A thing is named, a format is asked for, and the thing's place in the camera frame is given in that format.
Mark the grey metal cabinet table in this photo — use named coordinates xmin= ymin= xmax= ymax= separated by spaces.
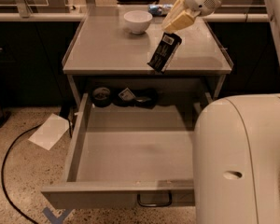
xmin=63 ymin=6 xmax=232 ymax=105

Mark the black drawer handle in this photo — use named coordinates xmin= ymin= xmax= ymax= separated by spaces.
xmin=137 ymin=192 xmax=173 ymax=208

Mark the white paper sheet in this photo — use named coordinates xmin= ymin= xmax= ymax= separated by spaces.
xmin=29 ymin=114 xmax=70 ymax=150

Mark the black bundle with tag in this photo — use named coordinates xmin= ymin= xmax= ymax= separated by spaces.
xmin=112 ymin=88 xmax=159 ymax=107

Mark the open grey top drawer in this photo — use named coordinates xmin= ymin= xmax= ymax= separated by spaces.
xmin=42 ymin=95 xmax=204 ymax=209

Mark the black tape roll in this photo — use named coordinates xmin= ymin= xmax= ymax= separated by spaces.
xmin=91 ymin=87 xmax=111 ymax=107

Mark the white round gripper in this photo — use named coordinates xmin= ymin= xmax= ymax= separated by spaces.
xmin=161 ymin=0 xmax=223 ymax=34

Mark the white ceramic bowl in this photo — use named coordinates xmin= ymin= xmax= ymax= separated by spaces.
xmin=123 ymin=10 xmax=153 ymax=35

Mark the black floor cable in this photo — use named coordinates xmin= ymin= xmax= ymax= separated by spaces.
xmin=0 ymin=123 xmax=43 ymax=224

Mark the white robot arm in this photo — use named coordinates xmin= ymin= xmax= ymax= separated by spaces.
xmin=162 ymin=0 xmax=280 ymax=224

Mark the blue white snack packet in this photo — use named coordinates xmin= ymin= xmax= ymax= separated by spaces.
xmin=147 ymin=4 xmax=173 ymax=16

